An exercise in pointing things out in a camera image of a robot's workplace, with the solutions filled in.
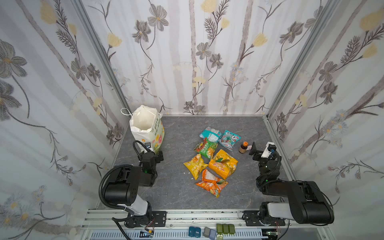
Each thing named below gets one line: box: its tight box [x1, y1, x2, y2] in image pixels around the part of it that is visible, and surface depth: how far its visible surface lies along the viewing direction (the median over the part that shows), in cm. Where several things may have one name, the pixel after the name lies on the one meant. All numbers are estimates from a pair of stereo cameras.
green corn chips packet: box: [193, 137, 218, 160], surface depth 100 cm
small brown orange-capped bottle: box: [239, 141, 249, 154], surface depth 97 cm
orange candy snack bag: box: [195, 169, 229, 198], surface depth 84 cm
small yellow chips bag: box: [183, 153, 209, 180], surface depth 91 cm
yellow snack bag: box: [208, 149, 239, 180], surface depth 92 cm
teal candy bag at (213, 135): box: [199, 126, 223, 143], surface depth 107 cm
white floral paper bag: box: [120, 105, 165, 153], surface depth 89 cm
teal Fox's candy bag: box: [218, 129, 242, 151], surface depth 104 cm
